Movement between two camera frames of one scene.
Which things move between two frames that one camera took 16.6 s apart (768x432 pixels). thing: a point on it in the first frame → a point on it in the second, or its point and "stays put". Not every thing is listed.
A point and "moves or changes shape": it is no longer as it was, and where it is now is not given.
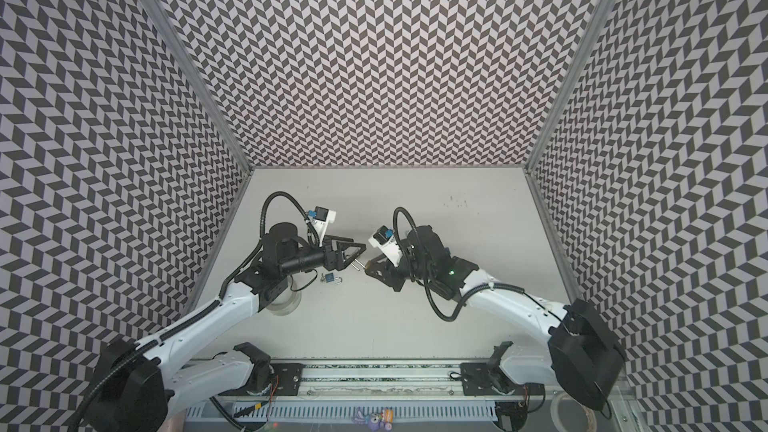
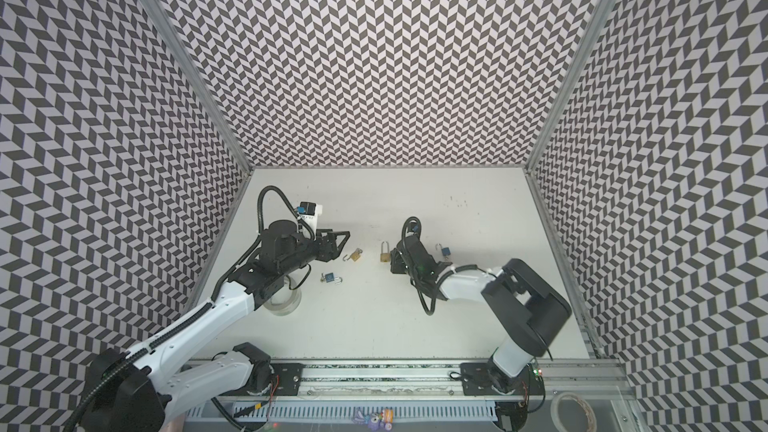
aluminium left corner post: (157, 9) stays put
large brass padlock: (358, 263) moves or changes shape
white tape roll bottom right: (554, 409) stays put
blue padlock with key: (329, 277) stays put
